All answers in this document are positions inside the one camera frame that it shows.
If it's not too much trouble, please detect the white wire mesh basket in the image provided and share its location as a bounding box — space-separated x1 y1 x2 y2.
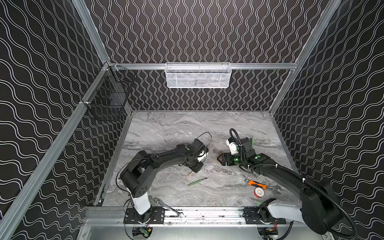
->
165 62 232 89

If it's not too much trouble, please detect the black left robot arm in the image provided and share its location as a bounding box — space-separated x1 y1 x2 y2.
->
120 139 209 216

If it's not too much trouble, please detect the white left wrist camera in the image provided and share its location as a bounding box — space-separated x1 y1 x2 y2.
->
197 150 208 163

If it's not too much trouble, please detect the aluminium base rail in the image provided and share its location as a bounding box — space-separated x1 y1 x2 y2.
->
86 206 325 227

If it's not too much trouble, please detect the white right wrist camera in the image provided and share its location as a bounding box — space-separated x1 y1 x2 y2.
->
226 137 241 155

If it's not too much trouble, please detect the aluminium corner frame post left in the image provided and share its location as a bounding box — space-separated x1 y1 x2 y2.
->
73 0 110 62

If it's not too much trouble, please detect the aluminium corner frame post right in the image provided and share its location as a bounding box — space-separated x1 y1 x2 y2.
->
269 0 342 116

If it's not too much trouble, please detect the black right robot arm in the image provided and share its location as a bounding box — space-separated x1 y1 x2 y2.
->
217 138 358 240

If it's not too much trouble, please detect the silver wrench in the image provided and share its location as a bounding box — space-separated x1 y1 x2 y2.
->
154 198 184 218

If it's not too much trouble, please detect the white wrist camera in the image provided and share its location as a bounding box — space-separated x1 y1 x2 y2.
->
226 137 241 155
197 150 208 163

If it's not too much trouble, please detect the black wire basket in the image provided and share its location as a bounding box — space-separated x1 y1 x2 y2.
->
85 65 137 122

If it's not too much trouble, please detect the red white tape roll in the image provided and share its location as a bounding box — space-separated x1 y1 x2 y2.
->
254 188 265 198

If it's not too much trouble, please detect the aluminium corner frame post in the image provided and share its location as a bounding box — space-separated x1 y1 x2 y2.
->
73 0 110 62
269 0 342 116

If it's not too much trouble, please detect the orange handled utility knife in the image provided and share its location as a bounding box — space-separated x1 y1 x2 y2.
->
246 180 267 190

